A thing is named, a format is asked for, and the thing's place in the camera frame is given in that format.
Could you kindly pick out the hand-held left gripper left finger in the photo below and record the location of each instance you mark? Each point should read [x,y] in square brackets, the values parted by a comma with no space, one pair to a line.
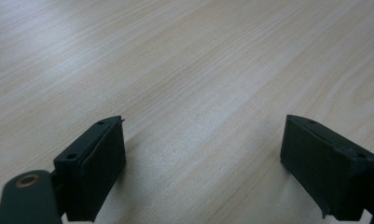
[96,168]

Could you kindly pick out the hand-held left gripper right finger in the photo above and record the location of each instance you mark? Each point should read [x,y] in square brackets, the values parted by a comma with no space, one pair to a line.
[327,168]

